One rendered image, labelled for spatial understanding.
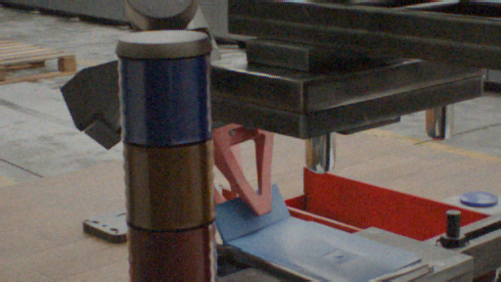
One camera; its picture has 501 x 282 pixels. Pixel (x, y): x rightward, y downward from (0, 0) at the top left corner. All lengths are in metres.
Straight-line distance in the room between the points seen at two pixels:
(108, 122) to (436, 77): 0.24
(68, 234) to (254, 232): 0.35
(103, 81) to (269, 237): 0.17
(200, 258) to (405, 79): 0.30
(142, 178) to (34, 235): 0.71
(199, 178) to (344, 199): 0.67
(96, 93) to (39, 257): 0.33
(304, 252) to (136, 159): 0.37
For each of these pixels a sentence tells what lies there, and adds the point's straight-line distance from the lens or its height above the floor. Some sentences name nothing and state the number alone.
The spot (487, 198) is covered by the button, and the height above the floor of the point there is 0.94.
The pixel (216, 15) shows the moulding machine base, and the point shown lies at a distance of 8.41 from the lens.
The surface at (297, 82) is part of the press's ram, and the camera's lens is 0.62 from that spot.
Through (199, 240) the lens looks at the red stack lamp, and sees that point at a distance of 0.42.
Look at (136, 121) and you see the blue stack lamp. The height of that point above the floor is 1.16.
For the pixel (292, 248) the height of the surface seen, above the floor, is 0.99.
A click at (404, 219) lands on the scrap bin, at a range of 1.03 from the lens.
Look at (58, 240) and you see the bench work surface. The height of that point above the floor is 0.90.
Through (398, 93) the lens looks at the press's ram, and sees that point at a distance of 0.68.
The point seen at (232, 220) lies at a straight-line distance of 0.81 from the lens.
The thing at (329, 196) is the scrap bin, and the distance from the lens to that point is 1.10.
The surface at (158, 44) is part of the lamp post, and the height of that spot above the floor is 1.20.
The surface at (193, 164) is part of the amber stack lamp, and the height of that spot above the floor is 1.15.
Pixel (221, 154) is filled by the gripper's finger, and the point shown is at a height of 1.06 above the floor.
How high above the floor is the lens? 1.25
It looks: 14 degrees down
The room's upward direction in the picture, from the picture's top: 1 degrees counter-clockwise
